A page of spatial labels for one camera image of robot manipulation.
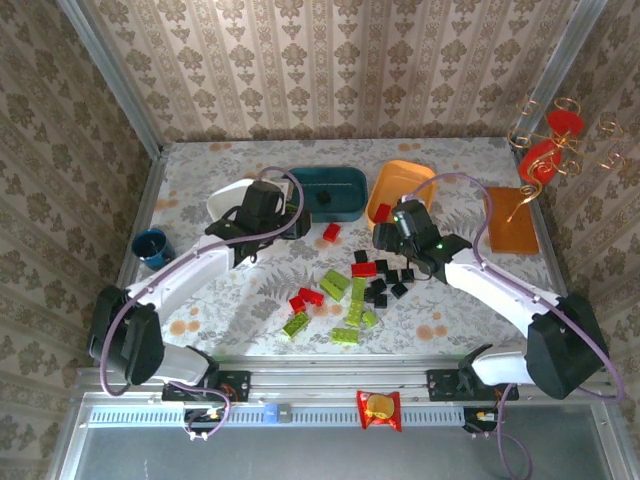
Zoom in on orange plastic container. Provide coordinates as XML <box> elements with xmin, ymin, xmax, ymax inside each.
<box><xmin>365</xmin><ymin>159</ymin><xmax>438</xmax><ymax>234</ymax></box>

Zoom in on teal plastic container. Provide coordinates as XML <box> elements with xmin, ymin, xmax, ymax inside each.
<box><xmin>287</xmin><ymin>166</ymin><xmax>370</xmax><ymax>224</ymax></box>

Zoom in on orange-brown rectangular board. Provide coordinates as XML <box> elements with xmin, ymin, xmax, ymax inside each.
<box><xmin>482</xmin><ymin>186</ymin><xmax>542</xmax><ymax>256</ymax></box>

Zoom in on floral patterned tablecloth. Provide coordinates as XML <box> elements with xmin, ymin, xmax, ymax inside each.
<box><xmin>147</xmin><ymin>137</ymin><xmax>571</xmax><ymax>359</ymax></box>

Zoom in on dark blue mug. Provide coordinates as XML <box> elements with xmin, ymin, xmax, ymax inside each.
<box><xmin>132</xmin><ymin>227</ymin><xmax>177</xmax><ymax>271</ymax></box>

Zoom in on large red candle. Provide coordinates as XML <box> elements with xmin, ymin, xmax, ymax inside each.
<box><xmin>518</xmin><ymin>139</ymin><xmax>564</xmax><ymax>185</ymax></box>

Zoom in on red snack packet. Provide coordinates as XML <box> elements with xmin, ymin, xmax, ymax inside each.
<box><xmin>355</xmin><ymin>389</ymin><xmax>403</xmax><ymax>432</ymax></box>

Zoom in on small red candle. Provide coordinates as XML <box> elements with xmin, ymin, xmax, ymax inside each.
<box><xmin>545</xmin><ymin>109</ymin><xmax>585</xmax><ymax>136</ymax></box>

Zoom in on grey metal panel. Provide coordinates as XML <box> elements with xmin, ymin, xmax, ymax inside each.
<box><xmin>49</xmin><ymin>392</ymin><xmax>626</xmax><ymax>480</ymax></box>

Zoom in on purple cable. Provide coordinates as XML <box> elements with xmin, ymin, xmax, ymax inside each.
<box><xmin>412</xmin><ymin>172</ymin><xmax>626</xmax><ymax>480</ymax></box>
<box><xmin>99</xmin><ymin>166</ymin><xmax>306</xmax><ymax>442</ymax></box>

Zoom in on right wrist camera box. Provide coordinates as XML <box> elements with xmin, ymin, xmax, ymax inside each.
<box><xmin>392</xmin><ymin>199</ymin><xmax>430</xmax><ymax>240</ymax></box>

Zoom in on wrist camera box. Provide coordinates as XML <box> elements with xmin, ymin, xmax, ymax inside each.
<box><xmin>392</xmin><ymin>199</ymin><xmax>430</xmax><ymax>240</ymax></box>
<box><xmin>276</xmin><ymin>179</ymin><xmax>296</xmax><ymax>215</ymax></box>

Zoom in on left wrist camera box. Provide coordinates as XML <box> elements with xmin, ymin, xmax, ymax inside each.
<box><xmin>276</xmin><ymin>179</ymin><xmax>296</xmax><ymax>215</ymax></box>

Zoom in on aluminium table side rail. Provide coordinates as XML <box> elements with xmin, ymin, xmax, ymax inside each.
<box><xmin>92</xmin><ymin>147</ymin><xmax>169</xmax><ymax>369</ymax></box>
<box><xmin>508</xmin><ymin>139</ymin><xmax>591</xmax><ymax>364</ymax></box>

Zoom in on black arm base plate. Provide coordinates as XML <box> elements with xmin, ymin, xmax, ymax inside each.
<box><xmin>162</xmin><ymin>369</ymin><xmax>251</xmax><ymax>404</ymax></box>
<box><xmin>425</xmin><ymin>368</ymin><xmax>520</xmax><ymax>402</ymax></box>

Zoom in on aluminium mounting rail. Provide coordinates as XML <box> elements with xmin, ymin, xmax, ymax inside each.
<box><xmin>74</xmin><ymin>355</ymin><xmax>609</xmax><ymax>404</ymax></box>

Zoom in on gold wire candle holder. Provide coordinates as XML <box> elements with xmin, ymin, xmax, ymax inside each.
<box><xmin>507</xmin><ymin>97</ymin><xmax>629</xmax><ymax>224</ymax></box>

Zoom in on black wired connector board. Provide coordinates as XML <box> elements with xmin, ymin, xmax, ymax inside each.
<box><xmin>462</xmin><ymin>405</ymin><xmax>506</xmax><ymax>432</ymax></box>
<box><xmin>182</xmin><ymin>407</ymin><xmax>226</xmax><ymax>432</ymax></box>

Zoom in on grey slotted cable duct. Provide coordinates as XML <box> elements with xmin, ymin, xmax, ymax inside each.
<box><xmin>87</xmin><ymin>403</ymin><xmax>466</xmax><ymax>427</ymax></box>

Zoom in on aluminium frame post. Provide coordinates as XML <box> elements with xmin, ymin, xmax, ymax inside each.
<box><xmin>508</xmin><ymin>0</ymin><xmax>601</xmax><ymax>146</ymax></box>
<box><xmin>58</xmin><ymin>0</ymin><xmax>164</xmax><ymax>156</ymax></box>

